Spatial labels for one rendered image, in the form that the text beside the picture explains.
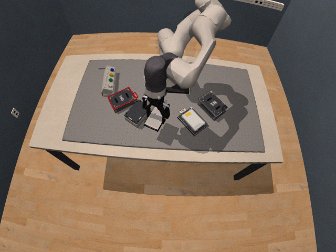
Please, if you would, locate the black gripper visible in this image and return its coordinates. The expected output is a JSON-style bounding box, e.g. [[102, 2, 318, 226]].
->
[[142, 95, 170, 124]]

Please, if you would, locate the white operator button panel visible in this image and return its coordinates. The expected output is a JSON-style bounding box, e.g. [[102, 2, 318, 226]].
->
[[99, 66, 117, 96]]

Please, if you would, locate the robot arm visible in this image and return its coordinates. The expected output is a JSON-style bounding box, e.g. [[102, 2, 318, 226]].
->
[[143, 0, 232, 99]]

